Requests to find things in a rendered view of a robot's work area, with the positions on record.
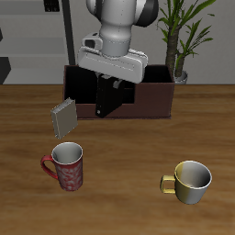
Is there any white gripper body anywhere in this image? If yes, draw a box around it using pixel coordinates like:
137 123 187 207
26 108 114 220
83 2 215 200
76 45 149 84

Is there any black book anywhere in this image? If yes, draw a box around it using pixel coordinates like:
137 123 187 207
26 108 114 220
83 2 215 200
95 73 126 119

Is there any dark brown desk caddy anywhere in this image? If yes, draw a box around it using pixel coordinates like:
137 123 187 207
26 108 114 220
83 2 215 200
62 63 176 120

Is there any grey book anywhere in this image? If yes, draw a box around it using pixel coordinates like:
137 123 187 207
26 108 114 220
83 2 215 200
50 97 79 140

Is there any green pot plant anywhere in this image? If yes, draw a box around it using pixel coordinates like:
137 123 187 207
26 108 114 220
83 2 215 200
156 0 218 85

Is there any grey shelf unit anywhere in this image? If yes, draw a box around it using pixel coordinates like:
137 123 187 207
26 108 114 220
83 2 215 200
0 0 76 85

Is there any red patterned mug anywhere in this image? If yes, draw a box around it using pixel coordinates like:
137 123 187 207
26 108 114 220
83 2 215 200
39 141 84 193

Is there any yellow and white mug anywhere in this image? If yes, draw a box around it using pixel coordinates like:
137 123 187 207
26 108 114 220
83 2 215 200
160 160 213 206

